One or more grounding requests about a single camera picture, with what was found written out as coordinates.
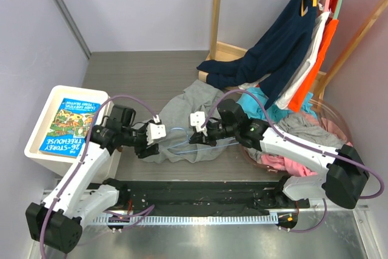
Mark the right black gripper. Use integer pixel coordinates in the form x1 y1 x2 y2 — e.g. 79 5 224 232
190 121 238 147

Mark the grey t shirt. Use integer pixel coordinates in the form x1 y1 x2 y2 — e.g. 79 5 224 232
143 80 226 164

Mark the light blue wire hanger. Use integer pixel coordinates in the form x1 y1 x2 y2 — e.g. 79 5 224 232
166 127 237 155

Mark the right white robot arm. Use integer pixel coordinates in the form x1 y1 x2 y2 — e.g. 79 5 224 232
189 99 369 209

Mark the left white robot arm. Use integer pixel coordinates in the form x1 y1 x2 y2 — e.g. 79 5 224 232
25 106 166 254

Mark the turquoise shirt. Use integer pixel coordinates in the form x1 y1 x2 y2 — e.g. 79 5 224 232
237 87 317 123

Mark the pink shirt in pile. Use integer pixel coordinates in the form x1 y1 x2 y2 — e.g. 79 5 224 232
261 116 343 178

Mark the white hanging shirt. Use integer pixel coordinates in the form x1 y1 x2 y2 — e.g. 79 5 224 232
239 12 332 109

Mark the orange hanging shirt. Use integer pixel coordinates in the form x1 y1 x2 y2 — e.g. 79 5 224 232
276 0 343 112

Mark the navy blue hanging shirt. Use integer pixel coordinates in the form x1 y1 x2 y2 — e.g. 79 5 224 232
197 0 317 109

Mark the blue treehouse book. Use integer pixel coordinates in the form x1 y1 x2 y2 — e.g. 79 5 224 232
39 98 100 158

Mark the grey garment in pile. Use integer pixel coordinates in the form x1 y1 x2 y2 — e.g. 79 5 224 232
248 113 352 163

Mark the wooden clothes rack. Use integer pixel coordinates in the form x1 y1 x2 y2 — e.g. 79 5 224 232
207 0 387 99

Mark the white storage box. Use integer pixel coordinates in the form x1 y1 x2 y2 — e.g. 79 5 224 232
24 86 113 176

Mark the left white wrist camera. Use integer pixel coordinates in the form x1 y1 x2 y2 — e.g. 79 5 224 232
146 123 167 145

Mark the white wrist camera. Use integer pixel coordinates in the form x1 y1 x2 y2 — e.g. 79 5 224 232
146 123 167 145
189 111 207 135

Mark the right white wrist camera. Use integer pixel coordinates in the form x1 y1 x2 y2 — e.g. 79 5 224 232
189 111 207 135

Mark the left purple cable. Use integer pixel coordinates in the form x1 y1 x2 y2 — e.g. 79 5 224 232
39 94 161 259

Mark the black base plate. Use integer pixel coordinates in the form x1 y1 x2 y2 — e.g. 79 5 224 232
105 178 310 217

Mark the white slotted cable duct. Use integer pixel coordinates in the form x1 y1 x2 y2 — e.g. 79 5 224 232
89 213 278 227

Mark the grey wall trim strip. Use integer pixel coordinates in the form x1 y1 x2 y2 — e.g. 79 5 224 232
53 0 92 59

